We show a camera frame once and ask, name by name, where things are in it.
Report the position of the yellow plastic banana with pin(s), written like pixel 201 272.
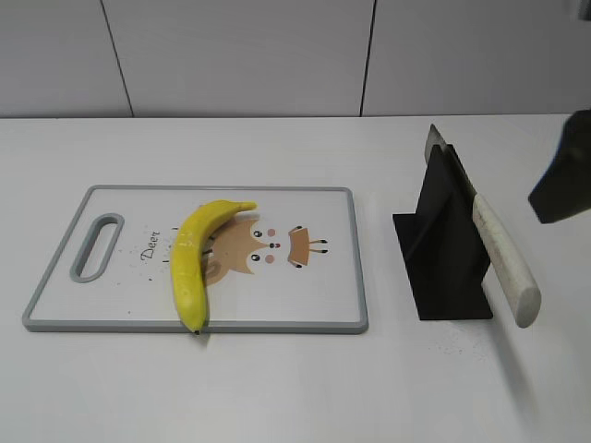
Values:
pixel 190 296

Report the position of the white-handled kitchen knife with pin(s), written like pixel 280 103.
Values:
pixel 517 281

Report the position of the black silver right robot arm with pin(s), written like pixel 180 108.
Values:
pixel 564 189

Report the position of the white grey-rimmed cutting board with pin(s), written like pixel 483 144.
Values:
pixel 292 265

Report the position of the black knife stand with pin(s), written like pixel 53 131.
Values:
pixel 444 256

